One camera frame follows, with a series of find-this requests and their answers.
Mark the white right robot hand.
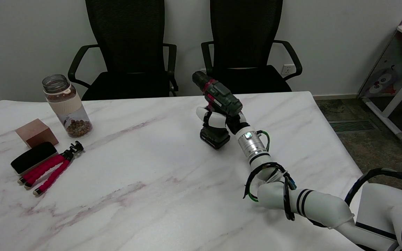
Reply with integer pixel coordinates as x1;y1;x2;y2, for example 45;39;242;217
196;106;251;136

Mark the green black power screwdriver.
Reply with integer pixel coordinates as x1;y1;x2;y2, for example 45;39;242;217
192;71;243;150

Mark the black mesh office chair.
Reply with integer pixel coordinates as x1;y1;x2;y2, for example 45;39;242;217
68;0;179;101
201;0;303;95

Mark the floor vent grille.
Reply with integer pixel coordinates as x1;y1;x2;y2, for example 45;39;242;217
328;120;376;133

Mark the glass jar with nuts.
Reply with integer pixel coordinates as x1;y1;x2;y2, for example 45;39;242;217
42;74;93;138

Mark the panda print side panel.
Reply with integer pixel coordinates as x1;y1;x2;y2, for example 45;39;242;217
358;30;402;98

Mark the red flexible mini tripod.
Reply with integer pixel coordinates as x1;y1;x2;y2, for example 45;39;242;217
17;140;84;196

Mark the white desk with leg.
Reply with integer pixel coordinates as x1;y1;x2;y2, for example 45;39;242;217
363;25;402;142

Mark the brown wooden block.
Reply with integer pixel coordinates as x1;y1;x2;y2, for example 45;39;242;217
15;119;59;148

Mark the black whiteboard eraser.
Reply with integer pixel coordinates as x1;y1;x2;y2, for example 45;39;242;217
11;142;58;175

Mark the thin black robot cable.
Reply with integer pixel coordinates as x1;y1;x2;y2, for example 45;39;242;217
243;162;298;222

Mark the thick black robot hose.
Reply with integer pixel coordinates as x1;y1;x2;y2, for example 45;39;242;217
344;168;402;207

